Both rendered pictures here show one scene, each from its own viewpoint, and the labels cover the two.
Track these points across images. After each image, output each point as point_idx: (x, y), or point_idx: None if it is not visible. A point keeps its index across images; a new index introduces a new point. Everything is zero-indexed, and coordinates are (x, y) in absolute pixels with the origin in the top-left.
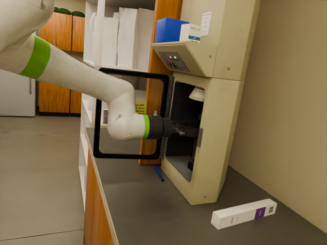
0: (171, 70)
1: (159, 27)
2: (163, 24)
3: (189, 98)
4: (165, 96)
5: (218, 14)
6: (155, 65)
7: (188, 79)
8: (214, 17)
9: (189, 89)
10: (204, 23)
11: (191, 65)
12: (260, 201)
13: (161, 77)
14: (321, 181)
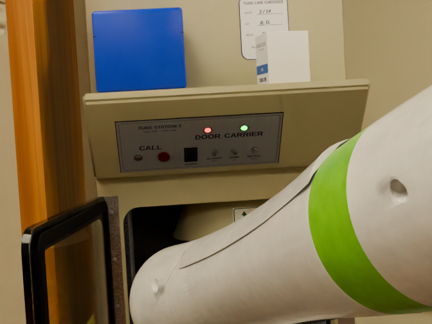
0: (56, 182)
1: (130, 39)
2: (170, 29)
3: (132, 256)
4: (111, 273)
5: (321, 6)
6: (47, 175)
7: (222, 188)
8: (306, 11)
9: (130, 227)
10: (256, 25)
11: (317, 141)
12: None
13: (102, 208)
14: (388, 319)
